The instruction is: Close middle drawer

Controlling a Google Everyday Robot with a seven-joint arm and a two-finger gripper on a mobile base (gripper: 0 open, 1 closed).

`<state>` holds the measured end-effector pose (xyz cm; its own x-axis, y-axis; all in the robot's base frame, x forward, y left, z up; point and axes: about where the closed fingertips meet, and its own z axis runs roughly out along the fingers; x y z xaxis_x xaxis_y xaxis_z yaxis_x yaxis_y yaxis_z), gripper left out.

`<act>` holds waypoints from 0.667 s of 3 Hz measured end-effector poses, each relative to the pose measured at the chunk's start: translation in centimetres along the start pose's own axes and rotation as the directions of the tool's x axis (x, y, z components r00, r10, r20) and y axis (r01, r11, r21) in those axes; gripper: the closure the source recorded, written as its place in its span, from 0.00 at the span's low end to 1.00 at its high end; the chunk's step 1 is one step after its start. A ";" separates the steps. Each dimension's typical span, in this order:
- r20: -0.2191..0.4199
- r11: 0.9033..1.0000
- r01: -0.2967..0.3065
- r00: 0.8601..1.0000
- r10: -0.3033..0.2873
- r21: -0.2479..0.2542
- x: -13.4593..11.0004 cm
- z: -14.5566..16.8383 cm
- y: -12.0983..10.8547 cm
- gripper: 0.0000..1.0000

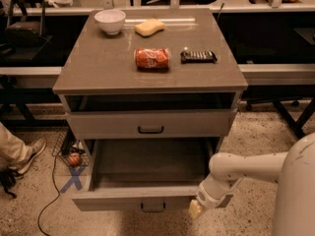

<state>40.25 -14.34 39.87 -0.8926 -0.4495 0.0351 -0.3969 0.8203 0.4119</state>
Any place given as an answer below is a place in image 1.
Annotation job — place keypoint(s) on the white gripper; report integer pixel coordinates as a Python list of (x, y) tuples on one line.
[(207, 197)]

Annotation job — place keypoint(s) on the grey drawer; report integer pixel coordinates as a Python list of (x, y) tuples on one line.
[(150, 124), (151, 175)]

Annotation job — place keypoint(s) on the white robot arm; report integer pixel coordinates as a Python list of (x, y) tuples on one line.
[(293, 171)]

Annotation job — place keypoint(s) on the grey top drawer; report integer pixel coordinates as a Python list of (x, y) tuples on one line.
[(150, 124)]

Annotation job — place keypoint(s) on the grey drawer cabinet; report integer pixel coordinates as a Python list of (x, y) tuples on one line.
[(100, 74)]

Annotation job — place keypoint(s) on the blue tape cross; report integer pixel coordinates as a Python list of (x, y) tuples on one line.
[(74, 180)]

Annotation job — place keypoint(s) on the orange ball in basket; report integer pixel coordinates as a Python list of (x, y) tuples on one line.
[(74, 159)]

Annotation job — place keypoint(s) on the black chocolate bar packet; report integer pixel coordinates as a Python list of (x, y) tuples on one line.
[(198, 57)]

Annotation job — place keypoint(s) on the grey sneaker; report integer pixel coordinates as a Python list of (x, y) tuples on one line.
[(33, 150)]

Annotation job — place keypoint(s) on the yellow sponge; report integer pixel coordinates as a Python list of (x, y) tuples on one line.
[(149, 27)]

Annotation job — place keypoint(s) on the person's leg beige trousers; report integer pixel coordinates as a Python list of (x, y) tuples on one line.
[(14, 151)]

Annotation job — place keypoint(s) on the white bowl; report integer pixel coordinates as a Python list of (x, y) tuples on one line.
[(110, 21)]

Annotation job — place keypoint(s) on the black bag on shelf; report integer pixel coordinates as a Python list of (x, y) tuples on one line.
[(25, 33)]

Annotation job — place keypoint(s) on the wire basket on floor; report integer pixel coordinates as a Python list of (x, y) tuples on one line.
[(67, 144)]

